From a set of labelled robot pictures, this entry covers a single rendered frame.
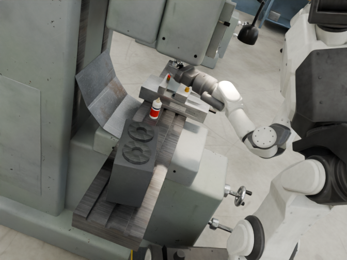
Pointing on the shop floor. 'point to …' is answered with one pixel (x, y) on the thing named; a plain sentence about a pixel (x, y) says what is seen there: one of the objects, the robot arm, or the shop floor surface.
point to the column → (44, 92)
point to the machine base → (60, 231)
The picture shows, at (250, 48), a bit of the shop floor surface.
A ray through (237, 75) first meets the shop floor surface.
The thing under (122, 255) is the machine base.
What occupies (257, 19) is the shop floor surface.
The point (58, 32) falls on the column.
